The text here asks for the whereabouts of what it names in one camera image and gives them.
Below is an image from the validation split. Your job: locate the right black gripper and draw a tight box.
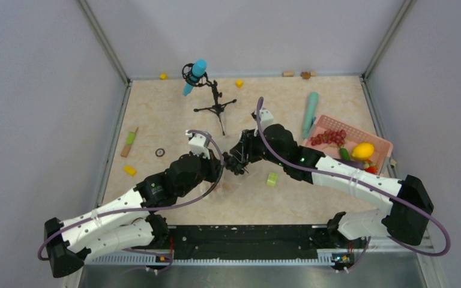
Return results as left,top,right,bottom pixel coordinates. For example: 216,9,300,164
230,126,286,167

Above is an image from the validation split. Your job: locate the black grape bunch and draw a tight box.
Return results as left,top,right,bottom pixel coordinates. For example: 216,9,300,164
223,152,249,176

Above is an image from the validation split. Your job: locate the clear zip top bag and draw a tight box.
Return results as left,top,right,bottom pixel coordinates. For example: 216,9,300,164
202,135,255,196

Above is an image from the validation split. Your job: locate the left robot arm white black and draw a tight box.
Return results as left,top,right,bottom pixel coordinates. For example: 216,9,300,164
37,153,225,278

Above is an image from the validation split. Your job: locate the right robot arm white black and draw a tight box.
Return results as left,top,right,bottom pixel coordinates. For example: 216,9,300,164
224,124,434,247

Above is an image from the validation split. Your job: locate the poker chip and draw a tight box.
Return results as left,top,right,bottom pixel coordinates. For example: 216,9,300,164
155,148,165,157

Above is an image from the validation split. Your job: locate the lime green toy brick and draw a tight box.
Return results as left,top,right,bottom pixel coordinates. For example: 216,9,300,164
266,172,278,187

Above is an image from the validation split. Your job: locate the yellow block near left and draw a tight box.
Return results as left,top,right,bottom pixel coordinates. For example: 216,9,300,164
123,166,137,176

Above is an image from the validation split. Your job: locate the green and wood block stick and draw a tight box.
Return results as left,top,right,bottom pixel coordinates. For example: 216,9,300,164
120,125,139,158

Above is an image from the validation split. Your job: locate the teal cylinder tube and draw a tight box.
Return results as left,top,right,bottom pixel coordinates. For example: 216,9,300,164
302,92,319,139

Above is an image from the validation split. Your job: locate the wooden cork cylinder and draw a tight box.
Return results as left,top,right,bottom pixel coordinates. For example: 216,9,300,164
282,71,295,77

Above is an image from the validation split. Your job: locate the red grape bunch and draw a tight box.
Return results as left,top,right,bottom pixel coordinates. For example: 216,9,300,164
310,130,347,148

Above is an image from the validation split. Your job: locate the blue microphone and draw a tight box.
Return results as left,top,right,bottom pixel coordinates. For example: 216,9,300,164
182,59,207,96

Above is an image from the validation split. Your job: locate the black microphone tripod stand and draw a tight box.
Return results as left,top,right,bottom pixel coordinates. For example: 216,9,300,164
193,72,237,136

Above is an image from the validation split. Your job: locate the brown wooden piece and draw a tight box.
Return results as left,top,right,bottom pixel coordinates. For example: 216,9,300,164
300,71,318,80

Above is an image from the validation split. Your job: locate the green cucumber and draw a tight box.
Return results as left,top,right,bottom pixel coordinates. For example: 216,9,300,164
339,147,351,161

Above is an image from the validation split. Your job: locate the purple eggplant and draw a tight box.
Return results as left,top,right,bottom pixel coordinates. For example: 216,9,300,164
336,159,369,169

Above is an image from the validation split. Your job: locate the yellow lemon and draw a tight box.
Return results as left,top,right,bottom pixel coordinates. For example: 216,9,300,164
351,142,375,161

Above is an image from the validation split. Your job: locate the pink plastic basket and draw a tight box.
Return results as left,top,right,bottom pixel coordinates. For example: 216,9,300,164
301,115,393,176

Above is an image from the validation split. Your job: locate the red pepper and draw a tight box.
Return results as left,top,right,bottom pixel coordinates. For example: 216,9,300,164
364,164,378,174

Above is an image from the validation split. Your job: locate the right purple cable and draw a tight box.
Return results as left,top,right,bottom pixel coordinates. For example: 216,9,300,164
255,97,451,257

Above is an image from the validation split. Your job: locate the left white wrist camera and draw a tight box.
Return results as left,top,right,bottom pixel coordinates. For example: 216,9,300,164
185,130,211,159

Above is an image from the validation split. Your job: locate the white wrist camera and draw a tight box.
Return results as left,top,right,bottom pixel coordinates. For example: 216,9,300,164
252,107,274,130
185,130,211,159

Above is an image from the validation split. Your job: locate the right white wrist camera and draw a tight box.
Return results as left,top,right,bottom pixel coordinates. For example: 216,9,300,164
252,107,274,130

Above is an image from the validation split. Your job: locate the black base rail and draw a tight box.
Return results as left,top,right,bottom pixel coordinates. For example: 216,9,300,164
169,224,336,260

